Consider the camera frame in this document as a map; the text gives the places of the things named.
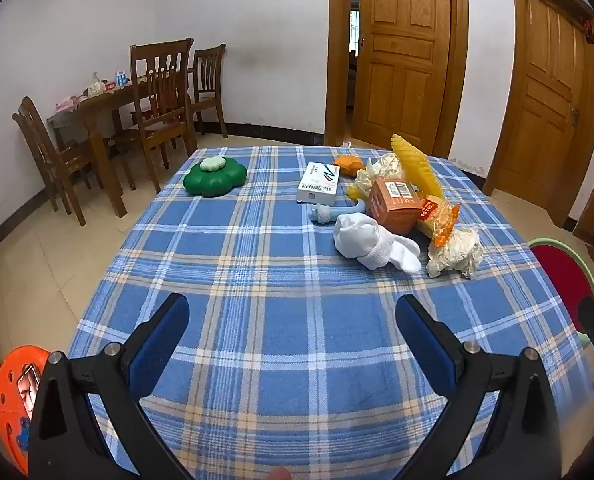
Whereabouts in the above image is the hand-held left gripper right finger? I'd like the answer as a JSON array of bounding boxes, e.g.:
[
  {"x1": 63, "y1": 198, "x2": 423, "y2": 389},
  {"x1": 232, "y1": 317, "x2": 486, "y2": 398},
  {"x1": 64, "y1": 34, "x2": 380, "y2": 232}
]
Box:
[{"x1": 395, "y1": 294, "x2": 564, "y2": 480}]

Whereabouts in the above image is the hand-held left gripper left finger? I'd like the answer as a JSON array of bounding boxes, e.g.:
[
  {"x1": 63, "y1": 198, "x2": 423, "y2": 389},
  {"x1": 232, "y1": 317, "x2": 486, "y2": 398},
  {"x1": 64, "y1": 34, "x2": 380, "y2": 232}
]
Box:
[{"x1": 28, "y1": 292, "x2": 198, "y2": 480}]

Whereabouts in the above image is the white sock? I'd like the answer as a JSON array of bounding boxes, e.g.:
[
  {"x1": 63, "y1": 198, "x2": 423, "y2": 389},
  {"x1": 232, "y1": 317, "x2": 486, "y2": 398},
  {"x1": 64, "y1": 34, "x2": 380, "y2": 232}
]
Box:
[{"x1": 333, "y1": 212, "x2": 422, "y2": 275}]

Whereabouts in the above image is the orange snack packet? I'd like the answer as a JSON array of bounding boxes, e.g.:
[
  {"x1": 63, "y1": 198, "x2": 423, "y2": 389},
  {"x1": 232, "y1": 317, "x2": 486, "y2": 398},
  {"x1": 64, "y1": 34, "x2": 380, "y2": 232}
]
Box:
[{"x1": 417, "y1": 195, "x2": 462, "y2": 248}]

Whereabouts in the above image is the orange cardboard box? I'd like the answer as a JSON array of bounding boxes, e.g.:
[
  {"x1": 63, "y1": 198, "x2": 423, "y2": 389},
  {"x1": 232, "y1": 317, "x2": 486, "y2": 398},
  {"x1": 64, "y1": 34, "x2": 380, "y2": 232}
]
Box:
[{"x1": 367, "y1": 177, "x2": 425, "y2": 237}]

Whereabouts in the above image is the yellow foam fruit net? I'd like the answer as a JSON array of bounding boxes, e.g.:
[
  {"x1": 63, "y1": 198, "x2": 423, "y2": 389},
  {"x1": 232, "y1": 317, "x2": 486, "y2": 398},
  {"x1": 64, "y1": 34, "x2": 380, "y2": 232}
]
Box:
[{"x1": 390, "y1": 134, "x2": 445, "y2": 201}]

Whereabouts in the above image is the white cardboard box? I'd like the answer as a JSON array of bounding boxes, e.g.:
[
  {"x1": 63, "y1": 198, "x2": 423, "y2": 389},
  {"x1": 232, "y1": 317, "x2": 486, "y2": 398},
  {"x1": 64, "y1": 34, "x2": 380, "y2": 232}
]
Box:
[{"x1": 297, "y1": 161, "x2": 342, "y2": 206}]

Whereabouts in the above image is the blue plaid tablecloth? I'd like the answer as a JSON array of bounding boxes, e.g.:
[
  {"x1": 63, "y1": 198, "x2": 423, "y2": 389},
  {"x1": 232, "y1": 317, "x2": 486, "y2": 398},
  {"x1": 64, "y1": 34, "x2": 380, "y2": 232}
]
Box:
[{"x1": 67, "y1": 145, "x2": 594, "y2": 480}]

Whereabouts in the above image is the orange plastic stool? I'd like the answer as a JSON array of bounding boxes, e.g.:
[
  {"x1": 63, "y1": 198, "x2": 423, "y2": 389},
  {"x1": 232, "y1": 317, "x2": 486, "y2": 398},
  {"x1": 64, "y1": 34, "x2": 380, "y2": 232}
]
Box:
[{"x1": 0, "y1": 344, "x2": 53, "y2": 477}]

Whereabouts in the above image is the light blue toy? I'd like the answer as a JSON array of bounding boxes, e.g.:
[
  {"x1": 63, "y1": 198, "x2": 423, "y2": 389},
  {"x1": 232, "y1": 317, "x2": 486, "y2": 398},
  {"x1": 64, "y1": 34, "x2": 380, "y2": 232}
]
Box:
[{"x1": 310, "y1": 199, "x2": 367, "y2": 224}]

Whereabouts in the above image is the green flower-shaped toy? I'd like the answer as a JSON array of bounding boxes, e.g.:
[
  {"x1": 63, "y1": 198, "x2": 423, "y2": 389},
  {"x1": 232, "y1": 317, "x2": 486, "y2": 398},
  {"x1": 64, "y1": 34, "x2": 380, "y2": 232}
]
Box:
[{"x1": 183, "y1": 156, "x2": 249, "y2": 198}]

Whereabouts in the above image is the orange carrot toy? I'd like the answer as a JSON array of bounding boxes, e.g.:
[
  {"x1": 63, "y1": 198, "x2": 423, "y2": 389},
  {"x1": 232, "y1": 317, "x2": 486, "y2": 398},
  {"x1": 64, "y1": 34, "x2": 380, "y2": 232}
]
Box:
[{"x1": 333, "y1": 155, "x2": 367, "y2": 177}]

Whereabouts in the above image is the wooden chair with slatted back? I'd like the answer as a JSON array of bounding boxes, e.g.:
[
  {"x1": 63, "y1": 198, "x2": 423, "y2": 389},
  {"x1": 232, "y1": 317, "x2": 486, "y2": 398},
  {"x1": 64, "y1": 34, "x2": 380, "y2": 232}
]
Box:
[{"x1": 11, "y1": 96, "x2": 105, "y2": 227}]

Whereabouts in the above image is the closed wooden door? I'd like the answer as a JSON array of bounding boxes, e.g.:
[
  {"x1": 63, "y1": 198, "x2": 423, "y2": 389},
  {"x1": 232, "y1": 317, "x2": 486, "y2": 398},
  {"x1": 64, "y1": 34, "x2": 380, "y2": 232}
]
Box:
[{"x1": 497, "y1": 0, "x2": 594, "y2": 208}]

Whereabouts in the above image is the wooden dining table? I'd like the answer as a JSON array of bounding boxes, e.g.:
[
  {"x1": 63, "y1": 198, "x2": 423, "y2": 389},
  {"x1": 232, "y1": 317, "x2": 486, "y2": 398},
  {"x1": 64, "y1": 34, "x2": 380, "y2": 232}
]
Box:
[{"x1": 47, "y1": 74, "x2": 150, "y2": 218}]

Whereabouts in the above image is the tall-backed wooden chair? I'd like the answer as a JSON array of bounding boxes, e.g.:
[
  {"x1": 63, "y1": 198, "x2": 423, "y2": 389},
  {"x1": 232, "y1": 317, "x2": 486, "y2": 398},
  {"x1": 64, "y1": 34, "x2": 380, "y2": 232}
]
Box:
[{"x1": 111, "y1": 37, "x2": 199, "y2": 193}]

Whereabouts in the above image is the open wooden door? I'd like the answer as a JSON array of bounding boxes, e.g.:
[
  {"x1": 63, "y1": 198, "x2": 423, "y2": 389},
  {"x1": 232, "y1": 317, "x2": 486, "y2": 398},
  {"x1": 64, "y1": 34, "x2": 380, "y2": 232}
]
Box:
[{"x1": 351, "y1": 0, "x2": 452, "y2": 152}]

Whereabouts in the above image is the wooden frame of closed door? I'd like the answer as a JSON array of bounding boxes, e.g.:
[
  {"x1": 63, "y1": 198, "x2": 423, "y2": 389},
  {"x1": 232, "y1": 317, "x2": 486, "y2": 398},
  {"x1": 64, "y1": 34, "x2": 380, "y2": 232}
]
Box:
[{"x1": 483, "y1": 0, "x2": 594, "y2": 228}]

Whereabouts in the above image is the wooden chair by wall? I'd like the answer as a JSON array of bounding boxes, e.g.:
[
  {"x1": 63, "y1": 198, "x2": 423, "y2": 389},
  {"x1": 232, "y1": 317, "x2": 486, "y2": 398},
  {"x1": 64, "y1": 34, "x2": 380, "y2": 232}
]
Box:
[{"x1": 187, "y1": 43, "x2": 229, "y2": 139}]

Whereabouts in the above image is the wooden frame of open door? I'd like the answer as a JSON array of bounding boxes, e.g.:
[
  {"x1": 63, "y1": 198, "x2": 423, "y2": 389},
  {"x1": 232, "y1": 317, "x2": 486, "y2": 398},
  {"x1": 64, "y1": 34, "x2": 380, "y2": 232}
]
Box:
[{"x1": 325, "y1": 0, "x2": 470, "y2": 160}]

